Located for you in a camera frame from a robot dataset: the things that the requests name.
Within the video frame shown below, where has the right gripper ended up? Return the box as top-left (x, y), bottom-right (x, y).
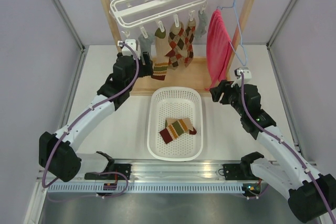
top-left (209, 79), bottom-right (246, 116)

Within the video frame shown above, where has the beige striped sock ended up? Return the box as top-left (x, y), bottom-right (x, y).
top-left (151, 28), bottom-right (170, 81)
top-left (159, 118), bottom-right (197, 144)

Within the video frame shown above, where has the grey sock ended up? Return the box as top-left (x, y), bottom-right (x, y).
top-left (195, 11), bottom-right (208, 39)
top-left (138, 33), bottom-right (155, 54)

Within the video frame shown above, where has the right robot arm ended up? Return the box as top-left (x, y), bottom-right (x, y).
top-left (209, 80), bottom-right (335, 223)

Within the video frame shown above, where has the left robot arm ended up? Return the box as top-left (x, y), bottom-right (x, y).
top-left (38, 52), bottom-right (153, 182)

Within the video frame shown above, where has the white clip sock hanger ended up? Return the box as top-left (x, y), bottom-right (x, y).
top-left (109, 0), bottom-right (207, 29)

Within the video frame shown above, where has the wooden clothes rack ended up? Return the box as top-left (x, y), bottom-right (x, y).
top-left (101, 0), bottom-right (254, 95)

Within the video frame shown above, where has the argyle sock left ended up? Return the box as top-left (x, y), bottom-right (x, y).
top-left (166, 22), bottom-right (187, 70)

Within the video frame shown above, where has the argyle sock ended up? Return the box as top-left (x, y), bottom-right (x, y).
top-left (184, 19), bottom-right (196, 67)
top-left (166, 22), bottom-right (187, 70)

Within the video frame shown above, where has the pink towel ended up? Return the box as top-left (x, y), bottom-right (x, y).
top-left (206, 9), bottom-right (232, 90)

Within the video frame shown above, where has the white perforated plastic basket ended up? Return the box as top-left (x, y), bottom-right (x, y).
top-left (147, 87), bottom-right (203, 162)

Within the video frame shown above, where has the argyle sock right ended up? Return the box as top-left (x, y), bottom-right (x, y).
top-left (184, 19), bottom-right (196, 67)

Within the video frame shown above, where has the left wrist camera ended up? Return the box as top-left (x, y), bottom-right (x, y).
top-left (117, 39), bottom-right (140, 58)

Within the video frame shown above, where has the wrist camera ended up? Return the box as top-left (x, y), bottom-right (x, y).
top-left (117, 39), bottom-right (140, 58)
top-left (232, 67), bottom-right (252, 87)

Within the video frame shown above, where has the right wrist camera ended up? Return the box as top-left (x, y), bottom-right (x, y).
top-left (232, 67), bottom-right (252, 87)

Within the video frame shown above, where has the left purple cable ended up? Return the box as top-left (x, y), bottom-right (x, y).
top-left (41, 42), bottom-right (141, 204)

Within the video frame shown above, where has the purple cable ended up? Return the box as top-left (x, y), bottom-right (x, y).
top-left (41, 42), bottom-right (141, 204)
top-left (240, 73), bottom-right (334, 222)

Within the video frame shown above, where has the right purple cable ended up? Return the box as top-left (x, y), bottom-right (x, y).
top-left (240, 73), bottom-right (334, 222)

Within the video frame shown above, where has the blue wire hanger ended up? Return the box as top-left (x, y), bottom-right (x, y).
top-left (216, 0), bottom-right (248, 67)

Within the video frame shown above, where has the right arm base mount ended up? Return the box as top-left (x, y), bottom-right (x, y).
top-left (218, 152), bottom-right (268, 200)

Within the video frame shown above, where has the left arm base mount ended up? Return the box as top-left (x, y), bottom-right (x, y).
top-left (85, 151), bottom-right (131, 181)

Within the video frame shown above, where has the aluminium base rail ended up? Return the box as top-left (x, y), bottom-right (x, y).
top-left (39, 158), bottom-right (321, 185)

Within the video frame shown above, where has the left aluminium frame post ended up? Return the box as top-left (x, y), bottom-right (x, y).
top-left (36, 0), bottom-right (87, 51)

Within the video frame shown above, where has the aluminium frame post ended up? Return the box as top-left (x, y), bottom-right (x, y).
top-left (266, 0), bottom-right (316, 49)
top-left (36, 0), bottom-right (87, 51)

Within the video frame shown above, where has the right aluminium frame post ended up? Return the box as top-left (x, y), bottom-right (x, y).
top-left (266, 0), bottom-right (316, 49)

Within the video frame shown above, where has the white slotted cable duct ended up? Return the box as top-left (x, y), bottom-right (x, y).
top-left (48, 182), bottom-right (245, 194)

